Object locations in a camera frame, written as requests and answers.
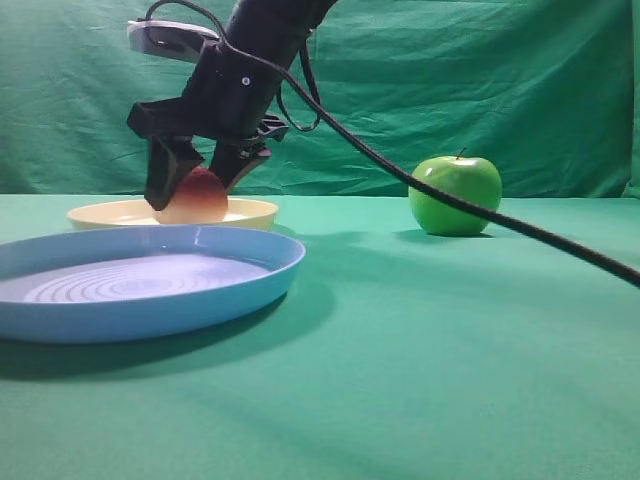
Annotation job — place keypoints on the green apple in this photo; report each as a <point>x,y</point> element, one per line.
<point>473,179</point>

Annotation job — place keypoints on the red-yellow round bread bun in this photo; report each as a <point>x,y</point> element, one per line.
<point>200,198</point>

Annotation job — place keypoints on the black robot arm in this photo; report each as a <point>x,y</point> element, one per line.
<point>273,34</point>

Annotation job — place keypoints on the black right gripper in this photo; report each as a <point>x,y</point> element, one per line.
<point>226,98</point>

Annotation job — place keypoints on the green table cloth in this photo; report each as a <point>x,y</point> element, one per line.
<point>395,355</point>

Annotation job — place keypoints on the blue plastic plate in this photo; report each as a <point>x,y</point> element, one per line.
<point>132,283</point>

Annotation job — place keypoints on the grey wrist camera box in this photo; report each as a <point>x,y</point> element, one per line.
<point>169,39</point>

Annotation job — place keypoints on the yellow plastic plate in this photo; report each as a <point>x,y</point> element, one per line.
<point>247,213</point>

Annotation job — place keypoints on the green backdrop cloth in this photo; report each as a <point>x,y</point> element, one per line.
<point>543,89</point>

